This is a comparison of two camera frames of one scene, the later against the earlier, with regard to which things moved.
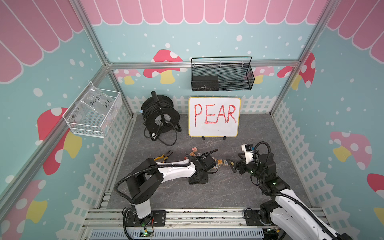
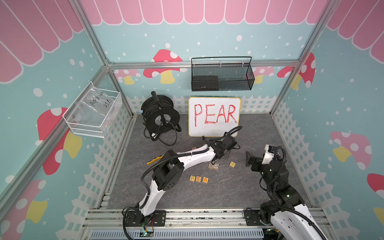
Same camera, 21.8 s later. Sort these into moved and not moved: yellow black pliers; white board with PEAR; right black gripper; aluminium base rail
Moved: right black gripper
Not moved: yellow black pliers; aluminium base rail; white board with PEAR
